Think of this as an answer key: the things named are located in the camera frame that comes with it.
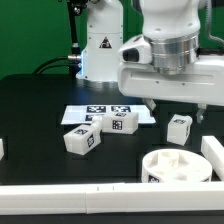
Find white front fence bar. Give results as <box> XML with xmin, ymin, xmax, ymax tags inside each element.
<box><xmin>0</xmin><ymin>182</ymin><xmax>224</xmax><ymax>215</ymax></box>

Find white fence bar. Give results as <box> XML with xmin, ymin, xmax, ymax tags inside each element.
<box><xmin>0</xmin><ymin>182</ymin><xmax>224</xmax><ymax>215</ymax></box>
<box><xmin>201</xmin><ymin>136</ymin><xmax>224</xmax><ymax>181</ymax></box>

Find white right fence bar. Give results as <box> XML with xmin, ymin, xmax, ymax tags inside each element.
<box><xmin>201</xmin><ymin>136</ymin><xmax>224</xmax><ymax>181</ymax></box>

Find white marker sheet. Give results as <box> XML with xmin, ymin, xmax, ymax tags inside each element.
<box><xmin>61</xmin><ymin>105</ymin><xmax>155</xmax><ymax>125</ymax></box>

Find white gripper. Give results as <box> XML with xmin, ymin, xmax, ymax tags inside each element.
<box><xmin>118</xmin><ymin>34</ymin><xmax>224</xmax><ymax>123</ymax></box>

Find white left fence piece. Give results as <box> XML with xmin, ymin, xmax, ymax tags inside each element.
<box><xmin>0</xmin><ymin>139</ymin><xmax>4</xmax><ymax>161</ymax></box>

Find black cables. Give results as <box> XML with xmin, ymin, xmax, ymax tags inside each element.
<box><xmin>32</xmin><ymin>56</ymin><xmax>83</xmax><ymax>76</ymax></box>

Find white round stool seat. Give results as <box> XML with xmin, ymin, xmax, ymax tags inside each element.
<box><xmin>141</xmin><ymin>149</ymin><xmax>212</xmax><ymax>183</ymax></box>

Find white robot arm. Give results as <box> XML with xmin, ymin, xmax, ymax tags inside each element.
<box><xmin>77</xmin><ymin>0</ymin><xmax>224</xmax><ymax>120</ymax></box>

